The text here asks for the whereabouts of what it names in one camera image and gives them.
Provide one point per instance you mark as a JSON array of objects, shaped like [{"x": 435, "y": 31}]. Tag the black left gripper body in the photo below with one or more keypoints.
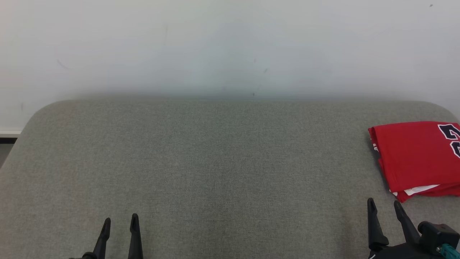
[{"x": 86, "y": 256}]

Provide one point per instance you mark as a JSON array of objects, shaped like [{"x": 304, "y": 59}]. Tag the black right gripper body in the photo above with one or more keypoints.
[{"x": 402, "y": 253}]

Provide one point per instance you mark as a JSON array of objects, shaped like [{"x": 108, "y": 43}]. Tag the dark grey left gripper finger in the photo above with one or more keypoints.
[
  {"x": 135, "y": 237},
  {"x": 102, "y": 241}
]

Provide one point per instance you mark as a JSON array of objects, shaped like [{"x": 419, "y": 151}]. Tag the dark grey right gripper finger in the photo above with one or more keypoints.
[
  {"x": 409, "y": 230},
  {"x": 375, "y": 230}
]

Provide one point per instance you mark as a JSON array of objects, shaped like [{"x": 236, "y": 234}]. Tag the red jersey with white sleeves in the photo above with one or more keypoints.
[{"x": 413, "y": 154}]

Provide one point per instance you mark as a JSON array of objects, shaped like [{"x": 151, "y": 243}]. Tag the white wall baseboard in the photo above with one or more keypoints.
[{"x": 9, "y": 132}]

